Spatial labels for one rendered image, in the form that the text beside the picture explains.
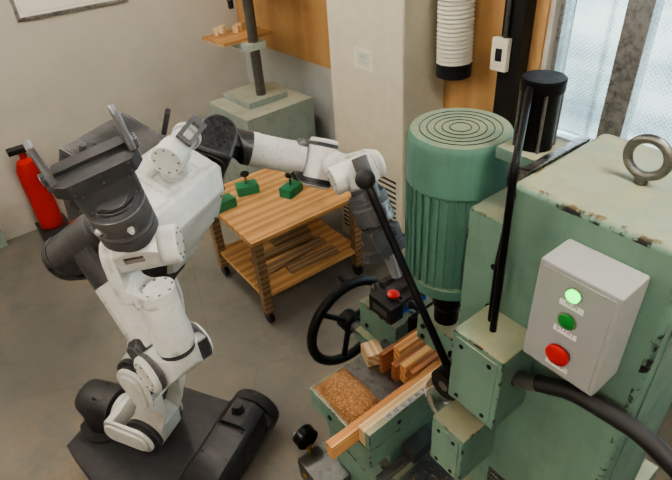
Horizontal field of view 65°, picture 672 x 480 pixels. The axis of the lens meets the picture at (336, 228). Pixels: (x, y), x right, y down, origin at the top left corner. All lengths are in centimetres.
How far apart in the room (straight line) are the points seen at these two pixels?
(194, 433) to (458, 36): 186
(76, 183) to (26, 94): 298
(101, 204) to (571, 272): 60
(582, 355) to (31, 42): 340
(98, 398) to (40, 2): 233
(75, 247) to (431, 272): 66
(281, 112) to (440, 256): 238
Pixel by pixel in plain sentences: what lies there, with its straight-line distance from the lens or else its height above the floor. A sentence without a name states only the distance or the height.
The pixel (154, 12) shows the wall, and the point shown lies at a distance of 386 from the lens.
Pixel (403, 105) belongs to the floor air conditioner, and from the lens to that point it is 246.
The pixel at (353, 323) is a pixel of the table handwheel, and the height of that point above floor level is 83.
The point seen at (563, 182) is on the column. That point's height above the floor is 152.
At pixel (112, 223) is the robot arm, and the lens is 79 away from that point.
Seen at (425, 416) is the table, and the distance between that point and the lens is 123.
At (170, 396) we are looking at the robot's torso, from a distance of 200.
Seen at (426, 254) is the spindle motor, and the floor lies 130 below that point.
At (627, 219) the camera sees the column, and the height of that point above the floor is 152.
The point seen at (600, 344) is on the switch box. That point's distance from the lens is 68.
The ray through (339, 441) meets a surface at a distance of 112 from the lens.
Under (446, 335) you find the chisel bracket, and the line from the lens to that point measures 112.
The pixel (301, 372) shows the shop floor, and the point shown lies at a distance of 246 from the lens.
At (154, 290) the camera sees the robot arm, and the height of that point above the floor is 130.
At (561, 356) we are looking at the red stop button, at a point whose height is 137.
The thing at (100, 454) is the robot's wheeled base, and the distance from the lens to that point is 224.
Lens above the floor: 187
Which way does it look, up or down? 35 degrees down
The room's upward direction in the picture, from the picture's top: 4 degrees counter-clockwise
